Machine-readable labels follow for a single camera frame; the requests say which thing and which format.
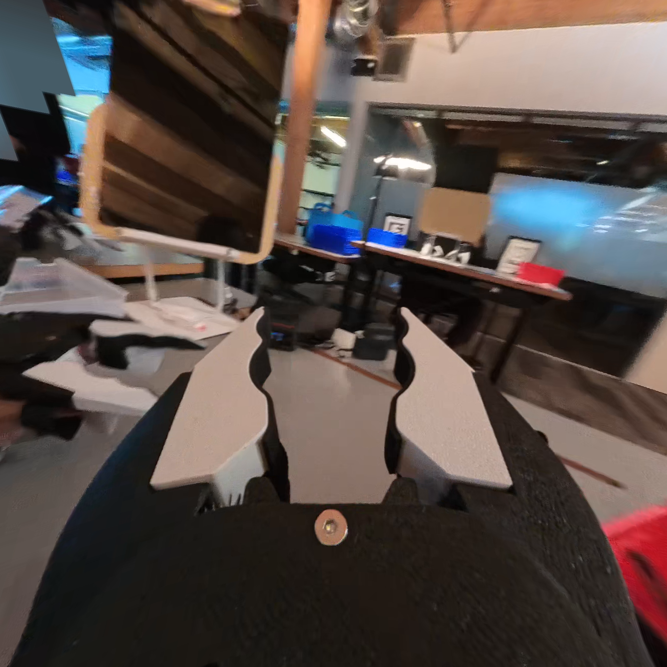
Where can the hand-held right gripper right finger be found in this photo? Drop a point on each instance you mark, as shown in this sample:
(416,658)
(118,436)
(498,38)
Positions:
(448,417)

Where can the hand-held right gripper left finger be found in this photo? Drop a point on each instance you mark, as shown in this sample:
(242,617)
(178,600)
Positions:
(219,417)

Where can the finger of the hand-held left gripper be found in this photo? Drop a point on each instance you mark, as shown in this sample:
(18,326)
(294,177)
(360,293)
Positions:
(94,388)
(146,333)

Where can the clear port block pink label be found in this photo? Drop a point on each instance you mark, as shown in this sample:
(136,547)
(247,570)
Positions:
(198,325)

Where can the clear plastic bin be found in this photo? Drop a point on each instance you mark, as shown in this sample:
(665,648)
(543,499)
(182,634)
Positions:
(62,286)

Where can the red plastic bin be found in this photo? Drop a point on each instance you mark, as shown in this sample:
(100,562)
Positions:
(635,563)

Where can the white mounting plate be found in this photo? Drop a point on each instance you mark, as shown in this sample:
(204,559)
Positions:
(177,312)

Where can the dark grey charger dock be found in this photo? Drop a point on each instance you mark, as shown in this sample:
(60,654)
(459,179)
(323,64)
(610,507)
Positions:
(375,344)

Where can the black charging case with screen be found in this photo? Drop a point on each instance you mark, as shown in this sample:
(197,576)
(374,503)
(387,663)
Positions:
(282,333)

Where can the background table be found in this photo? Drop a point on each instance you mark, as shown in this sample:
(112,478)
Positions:
(469,276)

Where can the small red bin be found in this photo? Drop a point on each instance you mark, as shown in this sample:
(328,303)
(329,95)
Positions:
(542,273)

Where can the black framed tag sign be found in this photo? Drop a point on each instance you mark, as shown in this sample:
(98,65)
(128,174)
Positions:
(518,255)
(397,224)

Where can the blue plastic bin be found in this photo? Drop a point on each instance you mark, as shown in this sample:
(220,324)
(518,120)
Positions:
(388,238)

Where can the wooden framed board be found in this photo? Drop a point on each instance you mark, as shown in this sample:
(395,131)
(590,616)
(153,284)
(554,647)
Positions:
(187,130)
(453,213)

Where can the stack of blue plastic bins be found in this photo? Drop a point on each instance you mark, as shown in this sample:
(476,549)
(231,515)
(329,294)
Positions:
(333,224)

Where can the black light stand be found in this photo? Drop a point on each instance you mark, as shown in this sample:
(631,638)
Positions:
(380,193)

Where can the black monitor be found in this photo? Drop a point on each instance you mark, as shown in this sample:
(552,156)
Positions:
(466,169)

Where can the wooden post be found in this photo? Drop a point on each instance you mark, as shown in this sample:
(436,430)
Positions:
(305,130)

